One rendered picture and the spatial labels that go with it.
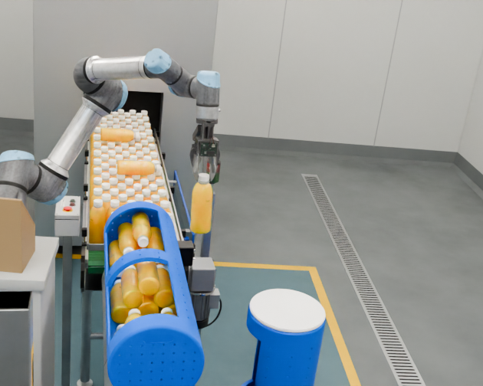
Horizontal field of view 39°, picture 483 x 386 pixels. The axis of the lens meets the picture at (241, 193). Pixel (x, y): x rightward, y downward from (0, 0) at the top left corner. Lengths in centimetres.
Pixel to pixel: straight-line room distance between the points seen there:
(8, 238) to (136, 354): 62
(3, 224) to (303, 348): 110
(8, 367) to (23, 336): 7
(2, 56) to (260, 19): 252
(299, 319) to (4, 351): 140
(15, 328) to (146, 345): 84
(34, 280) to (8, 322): 115
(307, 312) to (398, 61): 504
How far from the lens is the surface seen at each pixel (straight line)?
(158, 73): 220
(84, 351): 360
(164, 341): 203
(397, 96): 738
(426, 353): 438
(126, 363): 206
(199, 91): 221
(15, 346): 126
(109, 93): 253
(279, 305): 253
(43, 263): 247
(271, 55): 698
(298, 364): 250
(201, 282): 309
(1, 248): 239
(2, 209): 232
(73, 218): 294
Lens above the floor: 236
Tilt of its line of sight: 23 degrees down
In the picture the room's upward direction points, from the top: 7 degrees clockwise
